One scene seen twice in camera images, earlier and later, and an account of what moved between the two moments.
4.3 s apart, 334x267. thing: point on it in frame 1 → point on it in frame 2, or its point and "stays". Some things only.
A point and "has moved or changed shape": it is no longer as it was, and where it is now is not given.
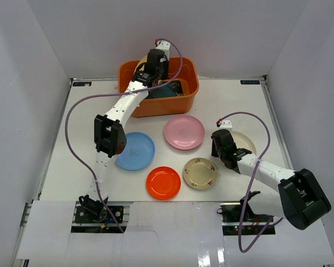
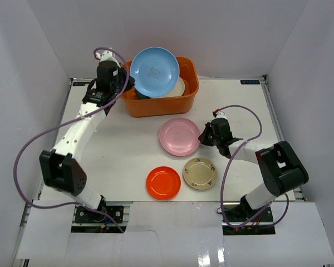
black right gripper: x=214 y=153 → x=204 y=137
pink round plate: x=184 y=132 has moved or changed shape
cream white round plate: x=242 y=142 has moved or changed shape
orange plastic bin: x=184 y=69 stays
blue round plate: x=138 y=153 → x=155 y=70
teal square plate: x=162 y=91 has moved or changed shape
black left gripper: x=161 y=72 → x=122 y=80
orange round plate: x=163 y=183 stays
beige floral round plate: x=200 y=173 stays
